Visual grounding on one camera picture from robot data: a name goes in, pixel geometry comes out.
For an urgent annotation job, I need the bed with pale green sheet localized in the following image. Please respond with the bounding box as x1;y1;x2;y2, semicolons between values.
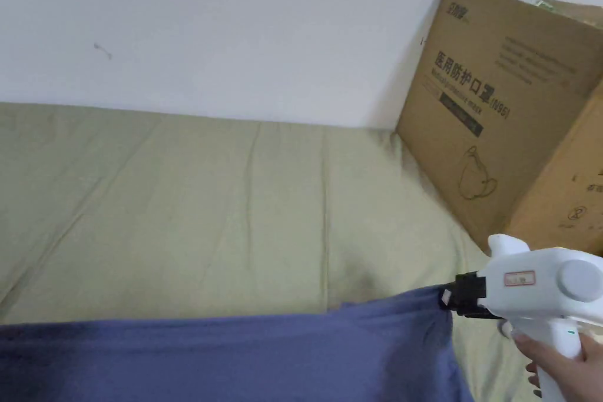
0;101;540;402

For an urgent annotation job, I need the person's right hand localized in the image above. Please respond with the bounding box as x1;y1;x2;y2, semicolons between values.
512;332;603;402

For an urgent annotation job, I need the dark blue garment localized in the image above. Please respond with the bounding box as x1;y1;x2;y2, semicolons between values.
0;285;473;402

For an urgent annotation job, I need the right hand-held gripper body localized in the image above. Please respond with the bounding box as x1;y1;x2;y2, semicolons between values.
454;234;603;402

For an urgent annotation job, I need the brown cardboard carton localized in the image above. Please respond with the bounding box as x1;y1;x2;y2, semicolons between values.
395;0;603;258

